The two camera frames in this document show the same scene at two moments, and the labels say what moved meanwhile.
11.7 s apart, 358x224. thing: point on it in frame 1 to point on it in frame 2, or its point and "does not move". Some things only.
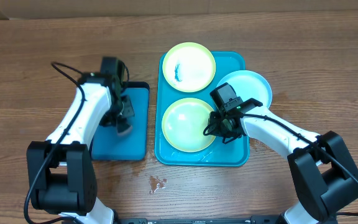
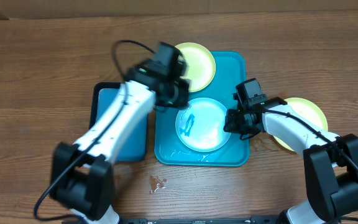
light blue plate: x=248 y=84 to x=199 y=126
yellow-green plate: x=183 y=123 to x=309 y=109
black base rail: x=255 y=219 does not move
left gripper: x=128 y=111 to x=184 y=101
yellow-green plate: x=189 y=66 does not move
